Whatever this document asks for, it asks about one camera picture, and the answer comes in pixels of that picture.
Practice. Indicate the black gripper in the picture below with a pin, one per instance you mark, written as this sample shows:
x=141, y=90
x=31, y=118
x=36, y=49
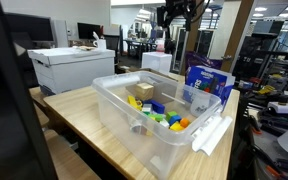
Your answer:
x=180, y=7

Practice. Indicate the blue Oreo cookie box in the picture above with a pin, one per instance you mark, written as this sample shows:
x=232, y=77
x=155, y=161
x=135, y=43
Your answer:
x=207, y=78

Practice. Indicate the white cardboard file box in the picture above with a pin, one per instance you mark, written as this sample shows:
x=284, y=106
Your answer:
x=70, y=68

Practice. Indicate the purple mini eggs bag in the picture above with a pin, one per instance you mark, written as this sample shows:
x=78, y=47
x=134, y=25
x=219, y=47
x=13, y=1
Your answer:
x=204, y=60

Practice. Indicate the wooden pillar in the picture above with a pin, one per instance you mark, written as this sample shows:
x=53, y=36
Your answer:
x=237, y=33

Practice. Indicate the thin white stick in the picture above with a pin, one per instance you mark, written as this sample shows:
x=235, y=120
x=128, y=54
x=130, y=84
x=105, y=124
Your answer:
x=173, y=98

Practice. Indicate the black office chair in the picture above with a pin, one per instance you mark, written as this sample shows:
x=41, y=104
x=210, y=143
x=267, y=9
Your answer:
x=112, y=46

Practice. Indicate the plain wooden cube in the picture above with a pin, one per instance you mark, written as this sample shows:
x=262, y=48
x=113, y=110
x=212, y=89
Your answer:
x=144, y=90

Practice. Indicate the black shelving unit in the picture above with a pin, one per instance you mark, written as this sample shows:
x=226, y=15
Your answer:
x=267, y=46

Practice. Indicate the translucent printed cup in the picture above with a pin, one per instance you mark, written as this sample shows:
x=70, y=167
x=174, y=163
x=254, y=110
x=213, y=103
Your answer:
x=199, y=105

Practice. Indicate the white mug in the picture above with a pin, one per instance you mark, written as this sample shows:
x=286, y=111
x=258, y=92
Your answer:
x=101, y=44

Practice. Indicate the large blue toy block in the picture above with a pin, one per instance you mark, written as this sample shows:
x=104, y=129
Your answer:
x=158, y=106

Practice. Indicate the dark green toy block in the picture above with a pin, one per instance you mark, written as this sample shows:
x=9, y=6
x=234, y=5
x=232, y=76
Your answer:
x=171, y=115

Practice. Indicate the white toy block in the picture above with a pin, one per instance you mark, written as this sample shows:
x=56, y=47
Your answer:
x=147, y=108
x=164, y=123

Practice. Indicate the large yellow toy block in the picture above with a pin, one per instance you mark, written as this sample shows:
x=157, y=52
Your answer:
x=134, y=102

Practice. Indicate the small blue toy block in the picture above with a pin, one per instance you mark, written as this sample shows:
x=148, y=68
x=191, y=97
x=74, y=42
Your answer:
x=175, y=119

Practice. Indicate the light green toy block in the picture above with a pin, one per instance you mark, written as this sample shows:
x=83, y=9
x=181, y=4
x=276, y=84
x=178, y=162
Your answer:
x=157, y=117

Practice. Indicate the wide black desktop monitor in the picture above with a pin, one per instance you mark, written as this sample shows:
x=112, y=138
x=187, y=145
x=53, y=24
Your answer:
x=88, y=30

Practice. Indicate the orange toy block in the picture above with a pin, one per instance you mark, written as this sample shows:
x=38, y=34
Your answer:
x=184, y=122

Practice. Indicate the yellow flat item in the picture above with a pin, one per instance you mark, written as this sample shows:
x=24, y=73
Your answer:
x=266, y=90

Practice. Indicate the small yellow toy block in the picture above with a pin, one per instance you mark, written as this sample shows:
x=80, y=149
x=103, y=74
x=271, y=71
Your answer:
x=176, y=126

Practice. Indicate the grey clear toy piece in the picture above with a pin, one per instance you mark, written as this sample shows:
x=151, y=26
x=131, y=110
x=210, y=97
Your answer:
x=136, y=126

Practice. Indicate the clear plastic storage bin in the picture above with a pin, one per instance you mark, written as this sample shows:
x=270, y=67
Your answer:
x=157, y=143

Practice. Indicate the white device with black top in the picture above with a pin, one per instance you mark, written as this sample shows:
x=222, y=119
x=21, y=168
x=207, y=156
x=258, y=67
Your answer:
x=281, y=108

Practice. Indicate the low wooden side desk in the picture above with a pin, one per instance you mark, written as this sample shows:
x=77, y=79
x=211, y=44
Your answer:
x=67, y=156

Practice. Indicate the black Dell monitor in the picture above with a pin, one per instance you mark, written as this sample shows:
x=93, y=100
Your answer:
x=4, y=100

